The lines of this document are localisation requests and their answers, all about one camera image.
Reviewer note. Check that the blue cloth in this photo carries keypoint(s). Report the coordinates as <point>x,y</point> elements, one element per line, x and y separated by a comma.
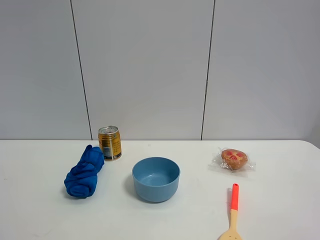
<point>81,181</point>

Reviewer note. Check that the gold drink can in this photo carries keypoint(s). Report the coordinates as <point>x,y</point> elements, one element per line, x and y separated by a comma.
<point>110,142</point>

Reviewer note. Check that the blue plastic bowl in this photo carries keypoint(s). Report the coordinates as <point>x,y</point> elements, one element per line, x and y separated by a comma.
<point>156,179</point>

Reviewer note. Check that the wrapped pastry bun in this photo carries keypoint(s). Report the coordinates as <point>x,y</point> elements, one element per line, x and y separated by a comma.
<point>233,160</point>

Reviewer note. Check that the wooden spoon orange handle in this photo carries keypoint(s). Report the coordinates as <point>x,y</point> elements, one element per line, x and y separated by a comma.
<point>232,233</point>

